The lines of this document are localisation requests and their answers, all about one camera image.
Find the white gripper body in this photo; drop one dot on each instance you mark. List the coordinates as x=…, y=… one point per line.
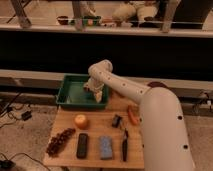
x=96, y=87

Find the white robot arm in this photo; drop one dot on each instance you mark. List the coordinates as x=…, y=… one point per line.
x=164, y=133

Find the green plastic tray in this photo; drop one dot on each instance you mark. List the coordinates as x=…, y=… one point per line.
x=72, y=94

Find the orange fruit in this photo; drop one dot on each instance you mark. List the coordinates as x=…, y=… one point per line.
x=81, y=121

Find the orange carrot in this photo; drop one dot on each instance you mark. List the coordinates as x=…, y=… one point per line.
x=132, y=118

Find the black remote control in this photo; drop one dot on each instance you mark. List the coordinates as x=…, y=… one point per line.
x=82, y=146

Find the blue sponge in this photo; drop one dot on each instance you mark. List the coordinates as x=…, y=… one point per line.
x=106, y=151

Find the purple bowl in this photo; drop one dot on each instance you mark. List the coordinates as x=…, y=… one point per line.
x=157, y=84

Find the bunch of dark grapes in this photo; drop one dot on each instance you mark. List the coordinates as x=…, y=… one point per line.
x=58, y=142

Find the dark red background bowl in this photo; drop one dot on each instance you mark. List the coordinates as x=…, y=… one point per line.
x=62, y=20

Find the black power adapter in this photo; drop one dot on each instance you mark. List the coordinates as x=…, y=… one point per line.
x=26, y=115

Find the person in white clothes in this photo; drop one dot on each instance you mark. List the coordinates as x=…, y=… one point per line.
x=141, y=9

